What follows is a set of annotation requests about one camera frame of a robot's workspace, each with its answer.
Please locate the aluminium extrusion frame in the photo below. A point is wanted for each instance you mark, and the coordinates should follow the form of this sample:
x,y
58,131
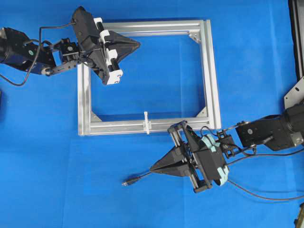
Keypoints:
x,y
199,31

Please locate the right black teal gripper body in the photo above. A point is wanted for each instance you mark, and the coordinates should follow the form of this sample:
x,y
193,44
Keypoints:
x,y
204,155

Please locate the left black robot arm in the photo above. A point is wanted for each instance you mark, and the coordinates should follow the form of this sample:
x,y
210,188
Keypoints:
x,y
38,56

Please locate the dark object right bottom edge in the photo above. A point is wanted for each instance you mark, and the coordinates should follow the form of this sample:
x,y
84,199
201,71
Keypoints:
x,y
299,221

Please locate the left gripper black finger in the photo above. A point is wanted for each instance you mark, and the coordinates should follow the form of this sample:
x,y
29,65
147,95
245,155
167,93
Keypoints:
x,y
124,49
119,40

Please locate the white string loop tie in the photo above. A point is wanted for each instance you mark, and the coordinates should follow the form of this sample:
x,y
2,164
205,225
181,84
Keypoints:
x,y
147,125

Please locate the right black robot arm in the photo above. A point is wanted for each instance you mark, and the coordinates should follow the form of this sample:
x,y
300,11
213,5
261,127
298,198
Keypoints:
x,y
277,132

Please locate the black metal stand right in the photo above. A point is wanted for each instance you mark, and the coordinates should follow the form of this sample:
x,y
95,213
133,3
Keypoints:
x,y
296,94

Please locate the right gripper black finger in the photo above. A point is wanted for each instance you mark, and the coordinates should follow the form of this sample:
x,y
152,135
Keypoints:
x,y
180,170
175,159

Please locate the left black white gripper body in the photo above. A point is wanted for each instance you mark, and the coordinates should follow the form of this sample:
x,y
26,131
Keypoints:
x,y
94,41

